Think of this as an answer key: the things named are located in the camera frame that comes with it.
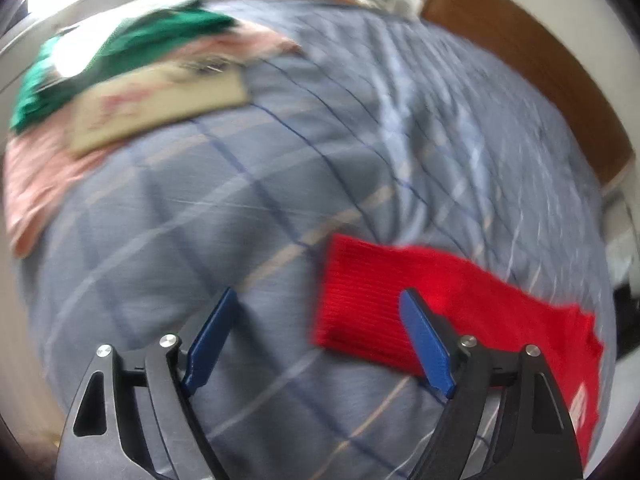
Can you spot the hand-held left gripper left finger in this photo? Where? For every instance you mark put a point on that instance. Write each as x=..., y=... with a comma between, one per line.
x=212, y=340

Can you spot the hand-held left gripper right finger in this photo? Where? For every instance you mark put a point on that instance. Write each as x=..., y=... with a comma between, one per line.
x=425, y=340

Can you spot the red knit garment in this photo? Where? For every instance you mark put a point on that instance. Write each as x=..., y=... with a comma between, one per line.
x=365, y=300

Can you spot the blue plaid bed blanket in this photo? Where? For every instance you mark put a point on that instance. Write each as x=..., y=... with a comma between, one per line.
x=300, y=160

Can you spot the pink garment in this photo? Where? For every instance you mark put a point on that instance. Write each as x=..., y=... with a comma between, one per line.
x=30, y=180

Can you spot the cream printed folded garment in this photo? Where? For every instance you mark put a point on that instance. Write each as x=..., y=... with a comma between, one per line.
x=160, y=100

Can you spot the green garment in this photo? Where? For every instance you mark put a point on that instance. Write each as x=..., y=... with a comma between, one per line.
x=150, y=40

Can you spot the wooden headboard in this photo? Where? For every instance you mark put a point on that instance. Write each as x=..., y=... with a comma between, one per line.
x=525, y=50

